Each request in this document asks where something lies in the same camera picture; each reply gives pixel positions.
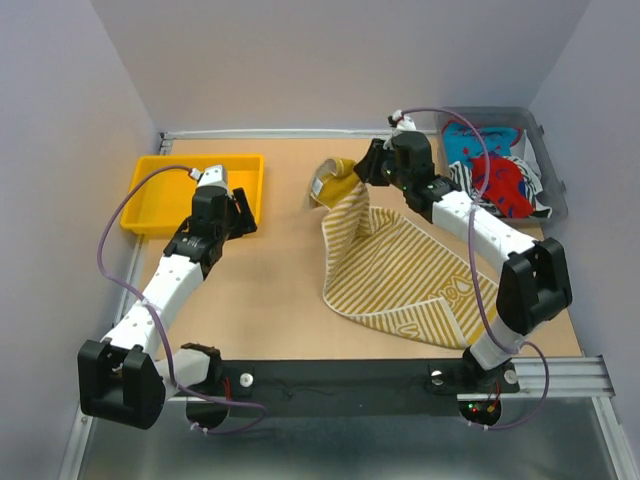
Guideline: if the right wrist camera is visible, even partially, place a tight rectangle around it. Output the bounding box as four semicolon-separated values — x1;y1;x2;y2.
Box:
387;110;417;136

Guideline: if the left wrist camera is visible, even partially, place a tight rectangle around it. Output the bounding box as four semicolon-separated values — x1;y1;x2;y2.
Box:
189;164;229;190

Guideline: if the red blue patterned towel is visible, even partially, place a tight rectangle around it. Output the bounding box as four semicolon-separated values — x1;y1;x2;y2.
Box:
471;156;534;218

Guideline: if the grey plastic bin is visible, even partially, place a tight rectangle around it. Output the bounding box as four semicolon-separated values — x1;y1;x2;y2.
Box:
434;107;568;227

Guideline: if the black white striped towel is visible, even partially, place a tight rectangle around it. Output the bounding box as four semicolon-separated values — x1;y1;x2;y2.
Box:
449;156;553;219

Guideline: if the yellow plastic tray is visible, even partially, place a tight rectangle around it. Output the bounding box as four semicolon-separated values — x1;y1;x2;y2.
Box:
120;154;264;238

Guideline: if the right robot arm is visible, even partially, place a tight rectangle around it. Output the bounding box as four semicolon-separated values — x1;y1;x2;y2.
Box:
354;131;573;390

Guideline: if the turquoise red patterned towel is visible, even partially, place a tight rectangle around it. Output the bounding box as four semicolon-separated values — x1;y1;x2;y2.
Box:
441;121;523;166

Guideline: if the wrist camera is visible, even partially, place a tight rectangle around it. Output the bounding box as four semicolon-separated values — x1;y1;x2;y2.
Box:
189;164;229;190
387;110;417;136

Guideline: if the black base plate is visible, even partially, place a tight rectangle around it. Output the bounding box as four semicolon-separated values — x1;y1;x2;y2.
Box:
164;358;521;417

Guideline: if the yellow striped towel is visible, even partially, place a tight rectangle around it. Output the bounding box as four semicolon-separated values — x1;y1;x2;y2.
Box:
307;158;497;350

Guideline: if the aluminium frame rail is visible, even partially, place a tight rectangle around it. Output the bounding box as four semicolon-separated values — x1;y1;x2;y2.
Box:
167;358;614;406

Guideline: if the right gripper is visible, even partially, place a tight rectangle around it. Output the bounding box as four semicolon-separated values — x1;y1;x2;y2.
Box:
349;140;409;193

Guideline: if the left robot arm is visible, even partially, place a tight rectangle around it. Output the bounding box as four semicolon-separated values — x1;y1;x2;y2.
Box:
77;185;257;430

